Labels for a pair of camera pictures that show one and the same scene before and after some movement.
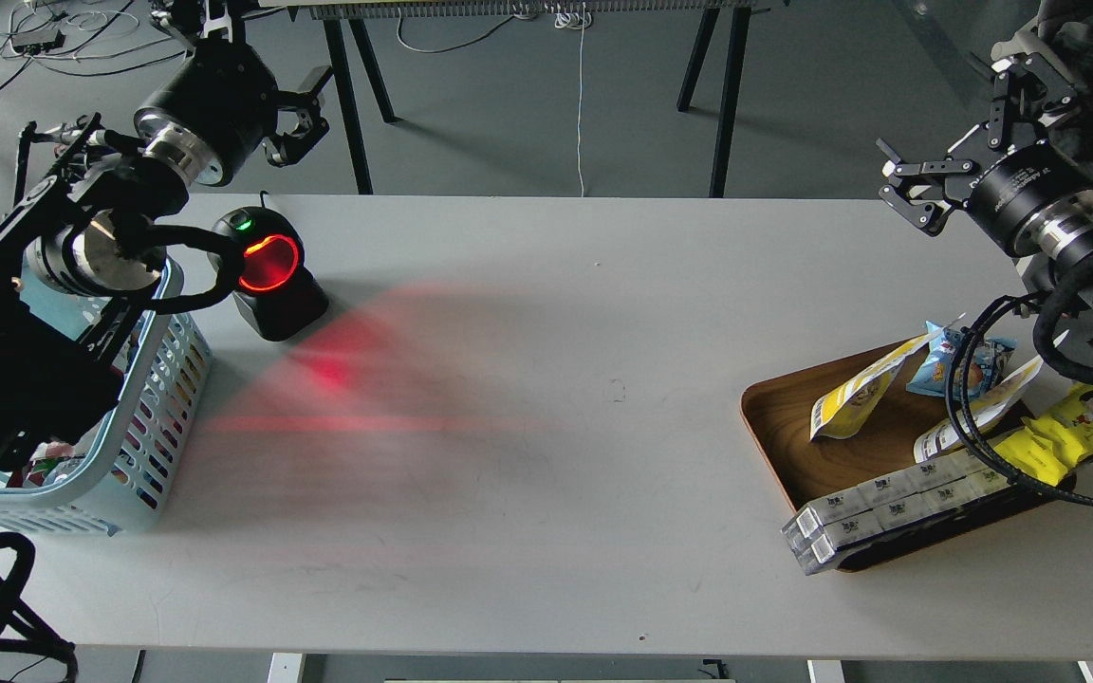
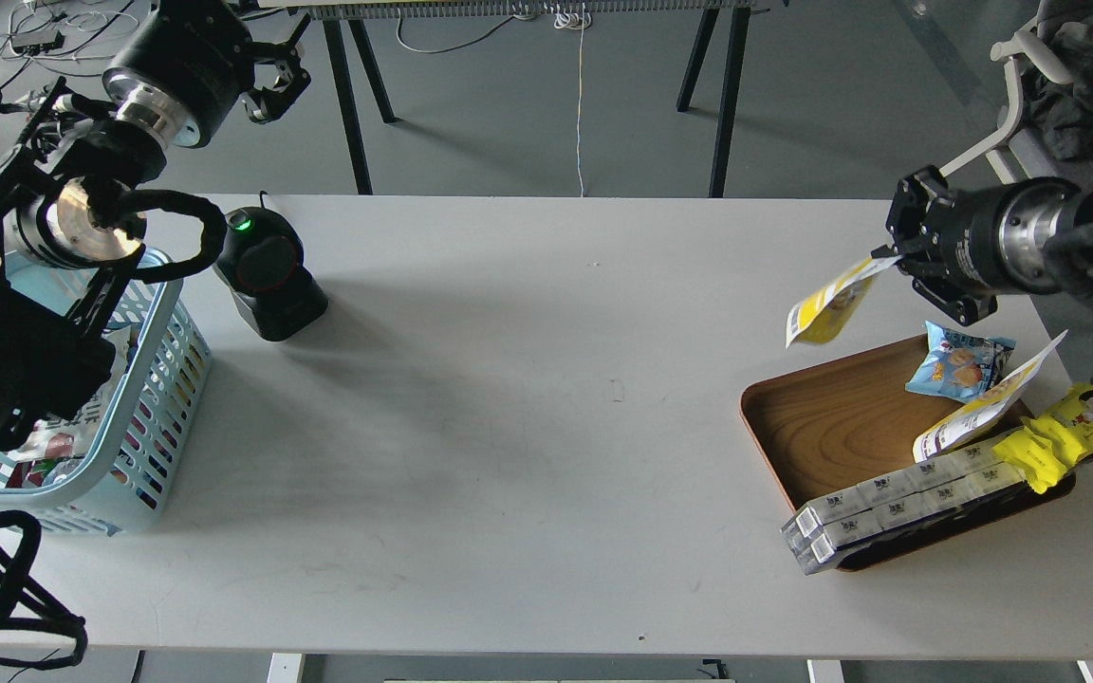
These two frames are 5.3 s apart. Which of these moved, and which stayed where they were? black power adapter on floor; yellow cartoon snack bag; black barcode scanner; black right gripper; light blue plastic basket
Moved: black right gripper
Stayed: light blue plastic basket; black barcode scanner; yellow cartoon snack bag; black power adapter on floor
